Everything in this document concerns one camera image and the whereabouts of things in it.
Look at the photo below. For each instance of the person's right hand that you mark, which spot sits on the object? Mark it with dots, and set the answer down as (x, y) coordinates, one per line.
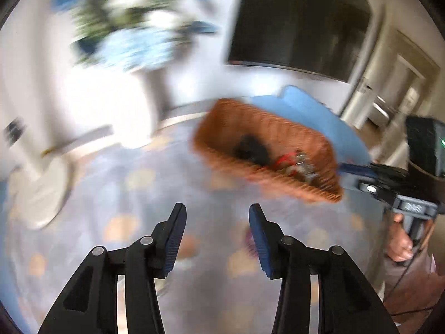
(399, 243)

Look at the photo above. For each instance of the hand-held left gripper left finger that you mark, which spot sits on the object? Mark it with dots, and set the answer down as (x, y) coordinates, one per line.
(171, 240)

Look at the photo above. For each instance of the white vase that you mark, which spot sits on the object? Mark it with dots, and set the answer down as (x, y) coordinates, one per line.
(153, 104)

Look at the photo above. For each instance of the brown wicker basket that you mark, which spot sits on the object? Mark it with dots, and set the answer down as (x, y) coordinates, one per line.
(264, 125)

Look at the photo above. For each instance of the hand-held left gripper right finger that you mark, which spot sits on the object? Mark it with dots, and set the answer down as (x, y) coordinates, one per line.
(261, 243)

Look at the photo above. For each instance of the blue and white flower bouquet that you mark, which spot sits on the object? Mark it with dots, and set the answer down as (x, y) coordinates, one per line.
(132, 31)

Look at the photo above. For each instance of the person's brown trousers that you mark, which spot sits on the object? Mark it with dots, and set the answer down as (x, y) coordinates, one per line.
(413, 288)

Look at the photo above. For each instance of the red and grey toy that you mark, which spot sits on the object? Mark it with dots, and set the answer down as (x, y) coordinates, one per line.
(306, 168)

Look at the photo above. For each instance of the red jewelry piece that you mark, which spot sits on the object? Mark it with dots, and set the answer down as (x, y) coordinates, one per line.
(285, 160)

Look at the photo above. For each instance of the black pouch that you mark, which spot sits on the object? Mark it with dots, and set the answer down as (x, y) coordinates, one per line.
(250, 149)

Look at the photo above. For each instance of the blue chair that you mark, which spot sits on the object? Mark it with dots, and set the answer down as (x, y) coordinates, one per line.
(313, 111)

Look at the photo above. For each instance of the black television screen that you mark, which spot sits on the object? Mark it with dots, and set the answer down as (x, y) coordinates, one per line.
(299, 21)

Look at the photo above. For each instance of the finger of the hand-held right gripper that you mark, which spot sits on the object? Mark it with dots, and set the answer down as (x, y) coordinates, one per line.
(358, 171)

